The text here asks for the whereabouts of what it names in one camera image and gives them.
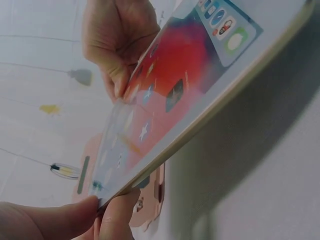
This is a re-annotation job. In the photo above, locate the white tablet with gold edge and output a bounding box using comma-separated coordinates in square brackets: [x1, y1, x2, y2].
[95, 0, 318, 209]

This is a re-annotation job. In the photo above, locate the transparent screen protector film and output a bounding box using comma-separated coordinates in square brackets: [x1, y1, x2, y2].
[95, 97, 153, 201]

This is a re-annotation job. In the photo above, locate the person's right hand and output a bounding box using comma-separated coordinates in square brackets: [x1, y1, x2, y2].
[81, 0, 161, 104]

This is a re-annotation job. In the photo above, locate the person's left hand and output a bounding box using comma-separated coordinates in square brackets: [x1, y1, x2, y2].
[0, 188, 141, 240]

